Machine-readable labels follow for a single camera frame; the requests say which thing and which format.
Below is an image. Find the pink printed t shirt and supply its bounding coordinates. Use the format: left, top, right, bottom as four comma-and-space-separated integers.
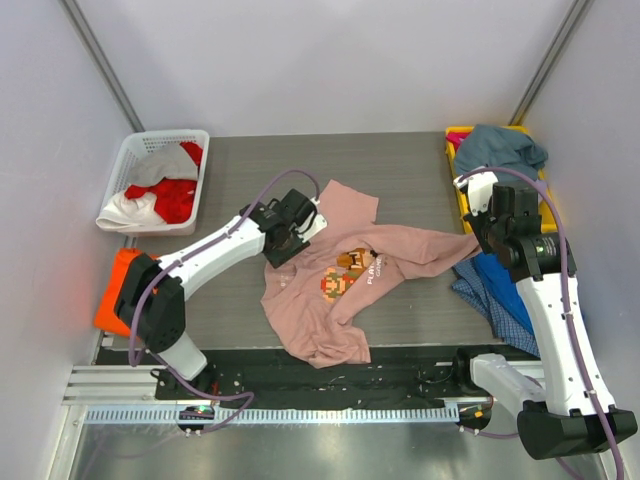
261, 180, 480, 369

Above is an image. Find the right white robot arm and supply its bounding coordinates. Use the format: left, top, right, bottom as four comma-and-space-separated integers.
451, 174, 638, 460

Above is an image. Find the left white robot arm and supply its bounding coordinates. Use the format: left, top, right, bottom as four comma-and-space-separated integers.
114, 189, 327, 399

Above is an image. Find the blue folded t shirt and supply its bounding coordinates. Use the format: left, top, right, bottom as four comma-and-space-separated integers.
472, 253, 534, 335

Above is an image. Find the blue checkered shirt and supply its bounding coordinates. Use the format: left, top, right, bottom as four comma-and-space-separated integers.
452, 258, 540, 357

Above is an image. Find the grey blue t shirt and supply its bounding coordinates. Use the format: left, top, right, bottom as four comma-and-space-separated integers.
453, 123, 550, 184

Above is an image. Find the magenta cloth in bin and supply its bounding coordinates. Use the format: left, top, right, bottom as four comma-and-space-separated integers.
446, 131, 469, 151

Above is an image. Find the red cloth in basket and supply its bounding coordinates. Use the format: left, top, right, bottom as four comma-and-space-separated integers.
125, 142, 203, 224

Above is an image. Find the white plastic basket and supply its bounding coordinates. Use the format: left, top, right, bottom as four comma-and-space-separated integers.
100, 129, 210, 237

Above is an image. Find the grey cloth in basket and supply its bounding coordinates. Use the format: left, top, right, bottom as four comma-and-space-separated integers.
128, 143, 199, 187

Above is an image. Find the white cloth in basket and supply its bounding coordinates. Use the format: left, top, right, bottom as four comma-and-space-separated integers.
95, 192, 166, 233

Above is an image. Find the orange folded t shirt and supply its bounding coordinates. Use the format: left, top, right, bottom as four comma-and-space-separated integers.
93, 248, 143, 337

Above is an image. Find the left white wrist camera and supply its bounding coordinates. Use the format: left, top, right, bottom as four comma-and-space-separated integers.
296, 197, 328, 242

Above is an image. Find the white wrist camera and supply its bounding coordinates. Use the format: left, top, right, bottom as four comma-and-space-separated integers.
296, 197, 328, 242
453, 172, 498, 217

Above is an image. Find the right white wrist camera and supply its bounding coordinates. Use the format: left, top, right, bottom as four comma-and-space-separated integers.
453, 172, 498, 217

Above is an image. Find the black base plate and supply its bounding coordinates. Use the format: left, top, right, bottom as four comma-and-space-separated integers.
97, 343, 514, 409

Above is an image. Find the white slotted cable duct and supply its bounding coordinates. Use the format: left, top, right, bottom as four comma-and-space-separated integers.
85, 404, 459, 425

